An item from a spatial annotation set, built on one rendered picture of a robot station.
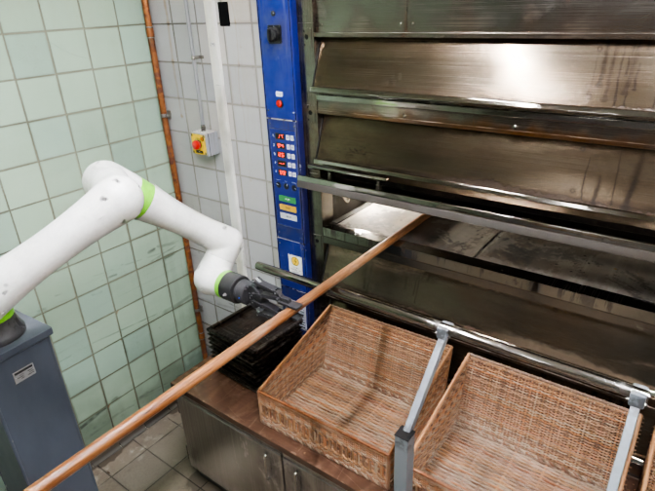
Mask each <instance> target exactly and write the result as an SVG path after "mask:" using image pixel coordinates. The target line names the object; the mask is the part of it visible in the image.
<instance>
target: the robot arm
mask: <svg viewBox="0 0 655 491"><path fill-rule="evenodd" d="M82 185H83V189H84V191H85V193H86V194H85V195H84V196H83V197H82V198H81V199H80V200H79V201H77V202H76V203H75V204H74V205H73V206H72V207H70V208H69V209H68V210H67V211H65V212H64V213H63V214H62V215H60V216H59V217H58V218H57V219H55V220H54V221H53V222H51V223H50V224H49V225H47V226H46V227H45V228H43V229H42V230H41V231H39V232H38V233H37V234H35V235H34V236H32V237H31V238H29V239H28V240H27V241H25V242H24V243H22V244H21V245H19V246H17V247H16V248H14V249H12V250H11V251H9V252H8V253H6V254H5V255H3V256H1V257H0V348H1V347H4V346H6V345H9V344H11V343H13V342H14V341H16V340H17V339H19V338H20V337H21V336H22V335H23V334H24V332H25V331H26V325H25V321H24V320H23V319H21V318H20V317H19V316H18V315H17V313H16V312H15V309H14V307H15V306H16V305H17V304H18V303H19V302H20V300H21V299H22V298H23V297H24V296H26V295H27V294H28V293H29V292H30V291H31V290H32V289H33V288H35V287H36V286H37V285H38V284H39V283H41V282H42V281H43V280H44V279H46V278H47V277H48V276H49V275H50V274H52V273H53V272H54V271H56V270H57V269H58V268H59V267H61V266H62V265H63V264H65V263H66V262H67V261H69V260H70V259H71V258H73V257H74V256H76V255H77V254H78V253H80V252H81V251H83V250H84V249H86V248H87V247H88V246H90V245H92V244H93V243H95V242H97V241H98V240H100V239H101V238H103V237H104V236H106V235H108V234H109V233H111V232H113V231H114V230H116V229H118V228H119V227H121V226H123V225H124V224H126V223H128V222H130V221H132V220H133V219H135V220H138V221H142V222H145V223H148V224H151V225H154V226H157V227H160V228H163V229H165V230H168V231H170V232H173V233H175V234H177V235H180V236H181V237H183V238H185V239H187V240H189V241H191V242H193V243H195V244H197V245H199V246H203V247H204V248H205V249H206V250H207V251H206V253H205V255H204V257H203V259H202V261H201V262H200V264H199V266H198V268H197V269H196V271H195V273H194V284H195V286H196V288H197V289H198V290H199V291H200V292H202V293H204V294H206V295H213V296H217V297H220V298H222V299H225V300H227V301H230V302H232V303H235V304H240V303H242V304H244V305H251V306H253V307H254V308H255V309H256V311H257V313H256V315H257V316H258V317H264V318H267V319H272V318H273V317H274V316H276V315H277V314H279V313H280V312H282V311H283V309H281V308H280V307H278V306H276V305H274V304H272V303H271V302H269V300H268V299H271V300H276V301H277V302H278V301H279V300H280V301H279V302H278V304H280V305H282V306H285V307H288V308H290V309H293V310H295V311H297V310H298V309H300V308H301V307H303V304H301V303H298V302H296V301H293V300H291V298H289V297H286V296H284V294H282V289H281V288H279V287H277V286H275V285H273V284H270V283H268V282H266V281H264V280H263V279H262V278H261V277H257V278H255V279H253V280H252V281H251V280H250V279H249V278H248V277H246V276H243V275H241V274H238V273H235V272H232V268H233V265H234V263H235V261H236V259H237V257H238V255H239V253H240V252H241V250H242V248H243V244H244V240H243V236H242V234H241V233H240V232H239V231H238V230H237V229H236V228H234V227H231V226H228V225H226V224H223V223H220V222H218V221H216V220H213V219H211V218H209V217H207V216H205V215H203V214H201V213H200V212H198V211H196V210H194V209H192V208H190V207H188V206H186V205H185V204H183V203H181V202H180V201H178V200H177V199H175V198H174V197H172V196H171V195H169V194H168V193H166V192H165V191H163V190H162V189H161V188H159V187H158V186H157V185H155V184H151V183H150V182H148V181H147V180H145V179H143V178H142V177H140V176H138V175H137V174H135V173H133V172H131V171H130V170H127V169H125V168H124V167H122V166H120V165H118V164H116V163H114V162H111V161H97V162H95V163H92V164H91V165H89V166H88V167H87V168H86V170H85V171H84V173H83V177H82ZM264 309H265V310H264Z"/></svg>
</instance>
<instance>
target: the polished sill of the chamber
mask: <svg viewBox="0 0 655 491"><path fill-rule="evenodd" d="M323 233H324V236H325V237H329V238H333V239H336V240H339V241H343V242H347V243H350V244H354V245H358V246H364V247H368V248H373V247H375V246H377V245H378V244H380V243H381V242H382V241H384V240H385V239H387V238H388V237H387V236H383V235H379V234H375V233H371V232H368V231H364V230H360V229H356V228H352V227H348V226H344V225H340V224H336V223H332V222H330V224H328V225H326V226H324V227H323ZM383 252H386V253H390V254H394V255H398V256H400V257H404V258H408V259H411V260H415V261H419V262H422V263H426V264H430V265H434V266H437V267H441V268H445V269H447V270H451V271H455V272H459V273H462V274H466V275H470V276H473V277H477V278H481V279H484V280H488V281H492V282H496V283H501V284H505V285H508V286H512V287H516V288H520V289H523V290H527V291H531V292H534V293H538V294H542V295H546V296H549V297H553V298H556V299H559V300H563V301H567V302H570V303H574V304H578V305H582V306H585V307H589V308H593V309H596V310H600V311H604V312H607V313H610V314H614V315H618V316H621V317H625V318H629V319H633V320H636V321H643V322H646V323H650V324H654V325H655V303H653V302H649V301H645V300H641V299H637V298H633V297H630V296H626V295H622V294H618V293H614V292H610V291H606V290H602V289H598V288H594V287H590V286H586V285H582V284H578V283H572V282H568V281H564V280H560V279H556V278H552V277H548V276H544V275H540V274H536V273H532V272H528V271H524V270H521V269H517V268H513V267H509V266H505V265H501V264H497V263H493V262H489V261H485V260H481V259H478V258H474V257H470V256H466V255H462V254H458V253H454V252H450V251H446V250H442V249H438V248H434V247H430V246H426V245H420V244H416V243H412V242H408V241H404V240H397V241H396V242H395V243H393V244H392V245H390V246H389V247H387V248H386V249H385V250H383Z"/></svg>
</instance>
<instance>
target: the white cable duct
mask: <svg viewBox="0 0 655 491"><path fill-rule="evenodd" d="M203 2H204V10H205V18H206V26H207V33H208V40H209V48H210V56H211V64H212V78H213V86H214V94H215V101H216V109H217V117H218V124H219V132H220V140H221V148H222V156H223V163H224V170H225V178H226V186H227V194H228V202H229V209H230V217H231V225H232V227H234V228H236V229H237V230H238V231H239V232H240V233H241V234H242V225H241V217H240V209H239V201H238V193H237V184H236V176H235V168H234V160H233V151H232V143H231V134H230V127H229V119H228V110H227V102H226V93H225V86H224V77H223V69H222V60H221V52H220V45H219V36H218V28H217V19H216V11H215V3H214V0H203ZM242 236H243V234H242ZM236 263H237V271H238V274H241V275H243V276H246V277H247V276H248V275H247V267H246V258H245V251H244V245H243V248H242V250H241V252H240V253H239V255H238V257H237V259H236Z"/></svg>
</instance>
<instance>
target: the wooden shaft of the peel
mask: <svg viewBox="0 0 655 491"><path fill-rule="evenodd" d="M431 216H432V215H428V214H423V213H422V214H420V215H419V216H417V217H416V218H415V219H413V220H412V221H410V222H409V223H407V224H406V225H405V226H404V227H403V228H401V229H400V230H398V231H397V232H395V233H394V234H393V235H391V236H390V237H388V238H387V239H385V240H384V241H382V242H381V243H380V244H378V245H376V246H375V247H373V248H372V249H370V250H369V251H368V252H366V253H365V254H363V255H362V256H360V257H359V258H357V259H356V260H355V261H353V262H352V263H350V264H349V265H347V266H346V267H344V268H343V269H342V270H340V271H339V272H337V273H336V274H334V275H333V276H332V277H330V278H329V279H327V280H326V281H324V282H323V283H321V284H320V285H318V286H317V287H315V288H314V289H312V290H311V291H309V292H308V293H307V294H305V295H304V296H302V297H301V298H299V299H298V300H296V302H298V303H301V304H303V307H301V308H300V309H298V310H297V311H295V310H293V309H290V308H288V307H286V308H285V309H284V310H283V311H282V312H280V313H279V314H277V315H276V316H274V317H273V318H272V319H270V320H269V321H267V322H265V323H264V324H262V325H261V326H260V327H258V328H257V329H255V330H254V331H252V332H251V333H249V334H248V335H247V336H245V337H244V338H242V339H241V340H239V341H238V342H236V343H235V344H234V345H232V346H231V347H229V348H228V349H226V350H225V351H223V352H222V353H221V354H219V355H218V356H216V357H215V358H213V359H211V360H210V361H209V362H207V363H206V364H204V365H203V366H201V367H200V368H199V369H197V370H196V371H194V372H193V373H191V374H190V375H188V376H187V377H186V378H184V379H183V380H181V381H180V382H178V383H177V384H175V385H174V386H173V387H171V388H170V389H168V390H167V391H165V392H164V393H162V394H161V395H160V396H158V397H156V398H155V399H153V400H152V401H150V402H149V403H148V404H146V405H145V406H143V407H142V408H140V409H139V410H138V411H137V412H136V413H134V414H133V415H131V416H130V417H128V418H127V419H126V420H124V421H123V422H121V423H120V424H118V425H117V426H115V427H114V428H113V429H111V430H110V431H108V432H107V433H105V434H103V435H102V436H101V437H99V438H98V439H96V440H95V441H93V442H92V443H90V444H89V445H88V446H86V447H85V448H83V449H82V450H80V451H79V452H77V453H76V454H75V455H73V456H72V457H70V458H69V459H67V460H66V461H65V462H63V463H62V464H60V465H59V466H57V467H56V468H54V469H53V470H52V471H50V472H48V473H47V474H45V475H44V476H42V477H41V478H40V479H38V480H37V481H35V482H34V483H32V484H31V485H29V486H28V487H27V488H25V489H24V490H22V491H50V490H52V489H53V488H55V487H56V486H57V485H59V484H60V483H62V482H63V481H64V480H66V479H67V478H68V477H70V476H71V475H73V474H74V473H75V472H77V471H79V470H80V469H81V468H83V467H84V466H86V465H87V464H88V463H90V462H91V460H93V459H94V458H96V457H97V456H98V455H100V454H101V453H103V452H104V451H105V450H107V449H108V448H110V447H111V446H112V445H114V444H115V443H116V442H118V441H119V440H121V439H122V438H123V437H125V436H126V435H128V434H129V433H131V432H132V431H134V430H135V429H136V428H138V427H139V426H140V425H142V424H143V423H145V422H146V421H147V420H149V419H150V418H152V417H153V416H154V415H156V414H157V413H159V412H160V411H161V410H163V409H164V408H165V407H167V406H168V405H170V404H171V403H172V402H174V401H175V400H177V399H178V398H179V397H181V396H183V395H184V394H185V393H187V392H188V391H189V390H191V389H192V388H194V387H195V386H196V385H198V384H199V383H201V382H202V381H203V380H205V379H206V378H208V377H209V376H210V375H212V374H213V373H214V372H216V371H217V370H218V369H219V368H220V367H222V366H223V365H225V364H226V363H227V362H229V361H230V360H232V359H233V358H235V357H236V356H237V355H239V354H240V353H242V352H243V351H244V350H246V349H247V348H249V347H250V346H251V345H253V344H254V343H256V342H257V341H258V340H260V339H261V338H262V337H264V336H265V335H267V334H268V333H269V332H271V331H272V330H274V329H275V328H276V327H278V326H279V325H281V324H282V323H283V322H285V321H286V320H288V319H289V318H291V317H292V316H293V315H295V314H296V313H298V312H299V311H300V310H302V309H303V308H305V307H306V306H307V305H309V304H310V303H311V302H313V301H314V300H316V299H317V298H318V297H320V296H321V295H323V294H324V293H325V292H327V291H328V290H330V289H331V288H332V287H334V286H335V285H336V284H338V283H340V282H341V281H342V280H344V279H345V278H347V277H348V276H349V275H351V274H352V273H354V272H355V271H356V270H358V269H359V268H360V267H362V266H363V265H365V264H366V263H367V262H368V261H369V260H371V259H372V258H373V257H375V256H376V255H378V254H379V253H380V252H382V251H383V250H385V249H386V248H387V247H389V246H390V245H392V244H393V243H395V242H396V241H397V240H399V239H400V238H402V237H403V236H404V235H406V234H407V233H409V232H410V231H411V230H413V229H414V228H415V227H417V226H418V225H420V224H421V223H422V222H424V221H425V220H427V219H428V218H429V217H431Z"/></svg>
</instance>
